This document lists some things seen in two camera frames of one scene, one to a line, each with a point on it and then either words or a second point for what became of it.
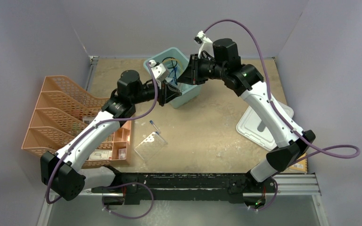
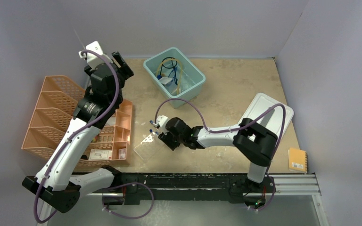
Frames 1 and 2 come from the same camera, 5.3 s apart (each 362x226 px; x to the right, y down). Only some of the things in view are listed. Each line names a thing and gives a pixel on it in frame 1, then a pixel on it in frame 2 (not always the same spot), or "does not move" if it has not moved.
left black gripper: x=166 y=92 -> x=123 y=71
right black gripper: x=193 y=75 -> x=167 y=139
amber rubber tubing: x=173 y=59 does not move
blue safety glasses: x=174 y=76 does not move
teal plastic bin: x=176 y=61 does not move
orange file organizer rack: x=62 y=109 does not move
